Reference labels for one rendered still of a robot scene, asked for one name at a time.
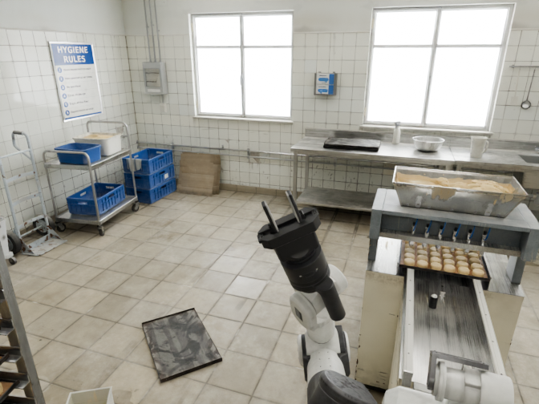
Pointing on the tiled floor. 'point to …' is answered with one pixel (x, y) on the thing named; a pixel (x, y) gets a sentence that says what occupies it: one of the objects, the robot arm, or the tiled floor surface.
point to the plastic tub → (103, 395)
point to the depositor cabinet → (377, 351)
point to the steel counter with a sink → (454, 149)
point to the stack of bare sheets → (180, 344)
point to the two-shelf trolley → (91, 185)
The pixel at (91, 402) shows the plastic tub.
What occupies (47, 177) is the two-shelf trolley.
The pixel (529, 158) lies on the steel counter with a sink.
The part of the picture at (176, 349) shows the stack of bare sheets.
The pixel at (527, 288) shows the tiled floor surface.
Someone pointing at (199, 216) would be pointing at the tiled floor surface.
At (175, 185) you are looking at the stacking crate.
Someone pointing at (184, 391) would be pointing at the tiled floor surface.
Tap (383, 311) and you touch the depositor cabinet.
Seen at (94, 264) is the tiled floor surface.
